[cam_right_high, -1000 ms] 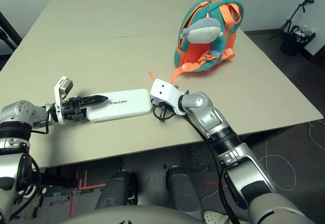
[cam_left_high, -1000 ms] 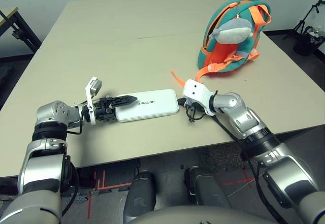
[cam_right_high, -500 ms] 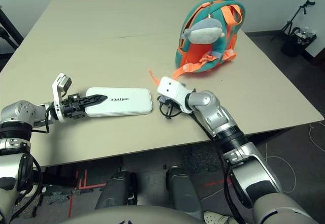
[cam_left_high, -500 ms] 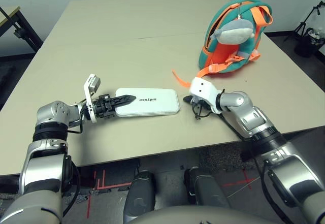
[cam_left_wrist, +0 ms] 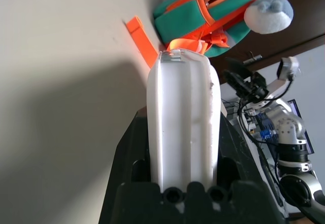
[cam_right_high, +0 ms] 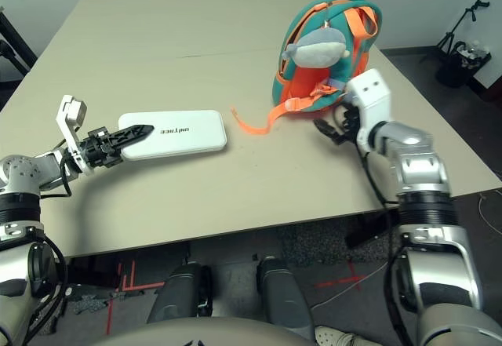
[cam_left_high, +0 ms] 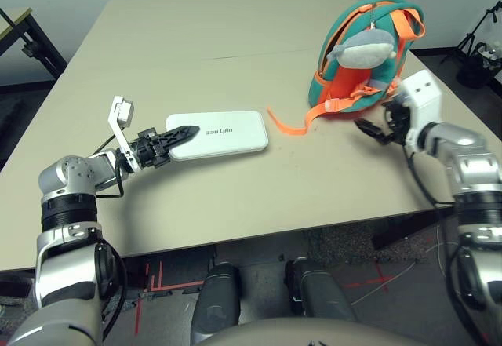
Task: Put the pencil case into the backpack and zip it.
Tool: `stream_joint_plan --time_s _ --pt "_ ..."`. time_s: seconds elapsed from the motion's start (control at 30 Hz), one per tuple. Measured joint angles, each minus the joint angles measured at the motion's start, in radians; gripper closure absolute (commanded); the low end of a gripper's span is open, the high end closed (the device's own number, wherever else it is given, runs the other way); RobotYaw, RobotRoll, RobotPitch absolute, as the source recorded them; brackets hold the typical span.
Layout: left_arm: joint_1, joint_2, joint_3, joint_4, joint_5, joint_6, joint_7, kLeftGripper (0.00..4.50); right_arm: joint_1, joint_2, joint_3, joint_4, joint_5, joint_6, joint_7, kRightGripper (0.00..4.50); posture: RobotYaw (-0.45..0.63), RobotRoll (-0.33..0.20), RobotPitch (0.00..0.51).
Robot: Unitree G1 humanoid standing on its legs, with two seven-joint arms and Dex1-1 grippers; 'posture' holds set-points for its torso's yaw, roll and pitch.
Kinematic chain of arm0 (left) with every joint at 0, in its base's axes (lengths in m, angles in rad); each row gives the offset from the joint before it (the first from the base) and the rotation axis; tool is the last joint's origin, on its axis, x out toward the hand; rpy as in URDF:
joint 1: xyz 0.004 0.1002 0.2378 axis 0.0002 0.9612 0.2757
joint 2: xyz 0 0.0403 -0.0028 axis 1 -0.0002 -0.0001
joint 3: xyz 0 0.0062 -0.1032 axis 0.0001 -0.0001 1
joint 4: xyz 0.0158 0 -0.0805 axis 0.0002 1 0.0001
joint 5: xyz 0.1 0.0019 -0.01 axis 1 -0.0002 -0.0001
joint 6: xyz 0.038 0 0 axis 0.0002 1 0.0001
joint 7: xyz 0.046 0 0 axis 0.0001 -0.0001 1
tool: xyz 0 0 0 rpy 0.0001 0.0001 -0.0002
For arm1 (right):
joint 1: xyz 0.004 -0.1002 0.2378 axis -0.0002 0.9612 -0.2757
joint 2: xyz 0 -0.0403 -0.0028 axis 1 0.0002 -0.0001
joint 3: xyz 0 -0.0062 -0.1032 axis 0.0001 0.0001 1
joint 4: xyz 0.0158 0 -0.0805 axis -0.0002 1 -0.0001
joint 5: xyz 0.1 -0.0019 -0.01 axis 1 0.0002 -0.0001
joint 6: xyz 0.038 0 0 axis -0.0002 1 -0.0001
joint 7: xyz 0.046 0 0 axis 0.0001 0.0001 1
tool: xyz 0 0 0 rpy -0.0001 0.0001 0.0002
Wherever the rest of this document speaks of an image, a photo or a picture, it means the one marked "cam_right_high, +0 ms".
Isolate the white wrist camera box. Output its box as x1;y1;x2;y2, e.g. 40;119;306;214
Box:
56;94;95;177
347;68;393;155

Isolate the teal and orange backpack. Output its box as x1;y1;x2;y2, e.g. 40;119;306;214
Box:
230;0;384;136

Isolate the white plastic pencil case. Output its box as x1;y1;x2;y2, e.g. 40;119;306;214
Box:
117;109;227;162

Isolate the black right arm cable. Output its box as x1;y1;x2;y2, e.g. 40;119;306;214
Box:
362;151;417;346

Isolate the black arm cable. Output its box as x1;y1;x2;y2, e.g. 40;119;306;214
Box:
362;151;417;346
21;153;74;346

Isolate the beige robot torso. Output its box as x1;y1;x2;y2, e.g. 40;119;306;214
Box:
104;316;377;346

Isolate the black table leg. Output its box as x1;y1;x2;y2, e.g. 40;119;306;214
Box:
344;208;401;249

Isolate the black bin with clutter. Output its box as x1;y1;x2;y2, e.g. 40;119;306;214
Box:
435;39;493;88

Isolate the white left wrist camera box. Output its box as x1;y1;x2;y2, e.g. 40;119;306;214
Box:
56;94;95;177

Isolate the black tripod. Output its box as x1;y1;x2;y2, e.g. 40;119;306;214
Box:
421;0;491;63

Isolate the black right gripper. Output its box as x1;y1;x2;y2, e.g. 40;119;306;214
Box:
312;100;364;145

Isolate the black framed side table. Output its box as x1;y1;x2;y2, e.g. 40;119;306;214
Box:
0;6;39;96

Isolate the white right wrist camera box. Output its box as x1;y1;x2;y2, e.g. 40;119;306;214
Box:
347;68;393;155

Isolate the white sneaker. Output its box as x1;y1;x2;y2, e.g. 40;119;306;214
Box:
315;325;380;346

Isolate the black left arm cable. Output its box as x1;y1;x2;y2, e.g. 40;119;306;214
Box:
21;153;74;346

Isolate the thin white floor cable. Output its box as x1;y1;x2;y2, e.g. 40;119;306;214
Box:
311;261;388;311

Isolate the grey robot left leg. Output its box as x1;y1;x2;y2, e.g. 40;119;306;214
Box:
147;262;215;326

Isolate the grey white plush toy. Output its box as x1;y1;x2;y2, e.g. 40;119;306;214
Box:
282;27;351;68

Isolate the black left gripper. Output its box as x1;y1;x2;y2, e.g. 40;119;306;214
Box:
76;123;155;169

